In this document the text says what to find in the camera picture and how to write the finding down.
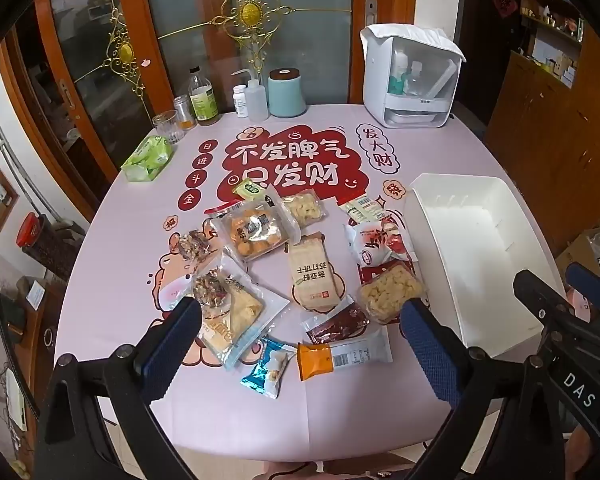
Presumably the glass cup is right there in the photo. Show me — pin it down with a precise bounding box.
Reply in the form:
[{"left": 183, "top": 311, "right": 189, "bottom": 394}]
[{"left": 152, "top": 110, "right": 185, "bottom": 145}]

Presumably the green tissue pack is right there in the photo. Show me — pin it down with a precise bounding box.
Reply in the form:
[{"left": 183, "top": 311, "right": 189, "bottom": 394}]
[{"left": 121, "top": 135, "right": 176, "bottom": 182}]

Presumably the wooden framed glass door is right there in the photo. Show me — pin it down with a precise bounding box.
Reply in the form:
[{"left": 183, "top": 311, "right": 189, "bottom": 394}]
[{"left": 0, "top": 0, "right": 416, "bottom": 196}]

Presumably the small blue snack packet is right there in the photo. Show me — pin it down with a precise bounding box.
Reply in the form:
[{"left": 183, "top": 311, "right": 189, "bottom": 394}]
[{"left": 239, "top": 335, "right": 297, "bottom": 400}]

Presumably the clear bag of yellow chips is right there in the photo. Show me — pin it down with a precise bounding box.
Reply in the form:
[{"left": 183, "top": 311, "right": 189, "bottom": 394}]
[{"left": 195, "top": 280, "right": 291, "bottom": 372}]

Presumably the teal bottle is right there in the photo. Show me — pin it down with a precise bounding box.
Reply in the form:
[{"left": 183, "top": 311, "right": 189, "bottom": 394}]
[{"left": 387, "top": 50, "right": 410, "bottom": 96}]

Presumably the orange and white bar packet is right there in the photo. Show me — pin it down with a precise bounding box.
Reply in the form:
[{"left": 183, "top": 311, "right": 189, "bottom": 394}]
[{"left": 296, "top": 327, "right": 393, "bottom": 382}]

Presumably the green and white snack packet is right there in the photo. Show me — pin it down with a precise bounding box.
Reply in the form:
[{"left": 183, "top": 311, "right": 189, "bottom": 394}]
[{"left": 337, "top": 192, "right": 388, "bottom": 223}]

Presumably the dark red snack packet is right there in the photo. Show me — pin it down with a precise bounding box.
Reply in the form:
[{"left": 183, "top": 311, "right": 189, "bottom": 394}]
[{"left": 300, "top": 296, "right": 371, "bottom": 346}]

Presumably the glass bottle with green label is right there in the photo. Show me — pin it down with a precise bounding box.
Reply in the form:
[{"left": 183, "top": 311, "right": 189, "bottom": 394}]
[{"left": 187, "top": 66, "right": 220, "bottom": 126}]

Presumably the small green snack packet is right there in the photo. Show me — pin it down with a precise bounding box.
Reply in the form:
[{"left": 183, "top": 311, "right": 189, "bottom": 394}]
[{"left": 231, "top": 178, "right": 266, "bottom": 203}]

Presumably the red and white jujube packet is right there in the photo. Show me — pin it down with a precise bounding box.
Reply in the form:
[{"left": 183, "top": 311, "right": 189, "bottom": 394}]
[{"left": 344, "top": 212, "right": 418, "bottom": 267}]

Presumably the black cable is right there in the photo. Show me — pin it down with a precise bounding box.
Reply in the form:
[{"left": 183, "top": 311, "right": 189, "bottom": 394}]
[{"left": 0, "top": 220, "right": 46, "bottom": 426}]

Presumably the beige cracker packet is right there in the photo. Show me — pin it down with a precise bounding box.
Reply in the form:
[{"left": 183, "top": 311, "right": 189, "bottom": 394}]
[{"left": 286, "top": 232, "right": 351, "bottom": 313}]

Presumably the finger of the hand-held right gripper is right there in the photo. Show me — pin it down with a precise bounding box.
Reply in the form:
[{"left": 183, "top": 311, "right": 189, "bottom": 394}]
[
  {"left": 566, "top": 261, "right": 600, "bottom": 311},
  {"left": 512, "top": 269, "right": 588, "bottom": 333}
]

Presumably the wooden shelf unit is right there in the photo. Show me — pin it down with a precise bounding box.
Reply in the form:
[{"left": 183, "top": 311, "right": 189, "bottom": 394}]
[{"left": 520, "top": 0, "right": 588, "bottom": 86}]

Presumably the clear bag of round cookies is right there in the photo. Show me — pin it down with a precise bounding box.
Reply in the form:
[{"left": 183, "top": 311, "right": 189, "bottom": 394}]
[{"left": 206, "top": 187, "right": 302, "bottom": 261}]

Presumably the clear puffed snack packet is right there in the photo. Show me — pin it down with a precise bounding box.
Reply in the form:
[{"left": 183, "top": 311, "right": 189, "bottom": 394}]
[
  {"left": 356, "top": 260, "right": 427, "bottom": 325},
  {"left": 280, "top": 189, "right": 327, "bottom": 228}
]

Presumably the white pill bottle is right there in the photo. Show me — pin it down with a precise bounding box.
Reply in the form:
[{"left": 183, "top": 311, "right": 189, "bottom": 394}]
[{"left": 232, "top": 84, "right": 249, "bottom": 119}]

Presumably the white squeeze wash bottle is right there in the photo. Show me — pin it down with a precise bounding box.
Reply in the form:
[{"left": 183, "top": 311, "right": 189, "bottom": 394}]
[{"left": 230, "top": 69, "right": 270, "bottom": 122}]

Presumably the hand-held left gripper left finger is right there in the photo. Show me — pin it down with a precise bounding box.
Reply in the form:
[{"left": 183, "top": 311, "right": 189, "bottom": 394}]
[{"left": 39, "top": 296, "right": 203, "bottom": 480}]

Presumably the small nut mix packet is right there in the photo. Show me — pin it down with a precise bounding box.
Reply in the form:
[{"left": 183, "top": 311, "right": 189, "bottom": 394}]
[{"left": 170, "top": 229, "right": 216, "bottom": 263}]

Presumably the gold door ornament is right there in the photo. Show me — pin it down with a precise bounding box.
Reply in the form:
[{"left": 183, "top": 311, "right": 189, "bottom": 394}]
[
  {"left": 102, "top": 0, "right": 148, "bottom": 96},
  {"left": 207, "top": 0, "right": 293, "bottom": 68}
]

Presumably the teal canister with brown lid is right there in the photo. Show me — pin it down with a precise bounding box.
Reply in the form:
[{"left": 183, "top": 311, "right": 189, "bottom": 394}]
[{"left": 267, "top": 67, "right": 307, "bottom": 118}]

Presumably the pink round container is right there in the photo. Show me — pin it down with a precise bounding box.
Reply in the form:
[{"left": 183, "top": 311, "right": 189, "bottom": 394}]
[{"left": 572, "top": 295, "right": 593, "bottom": 323}]

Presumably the red lidded container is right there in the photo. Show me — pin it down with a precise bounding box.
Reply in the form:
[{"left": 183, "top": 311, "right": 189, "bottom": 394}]
[{"left": 16, "top": 212, "right": 43, "bottom": 248}]

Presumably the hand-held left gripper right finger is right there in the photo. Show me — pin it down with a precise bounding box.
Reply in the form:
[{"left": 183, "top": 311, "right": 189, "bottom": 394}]
[{"left": 399, "top": 297, "right": 573, "bottom": 480}]

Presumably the cardboard box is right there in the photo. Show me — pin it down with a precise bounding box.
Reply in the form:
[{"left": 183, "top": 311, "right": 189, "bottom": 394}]
[{"left": 555, "top": 227, "right": 600, "bottom": 281}]

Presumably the white plastic bin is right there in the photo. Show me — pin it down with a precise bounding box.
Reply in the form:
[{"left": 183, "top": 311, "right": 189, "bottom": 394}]
[{"left": 404, "top": 172, "right": 548, "bottom": 361}]

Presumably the white storage box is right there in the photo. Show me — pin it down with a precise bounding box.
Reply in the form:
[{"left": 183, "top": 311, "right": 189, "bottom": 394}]
[{"left": 360, "top": 23, "right": 468, "bottom": 127}]

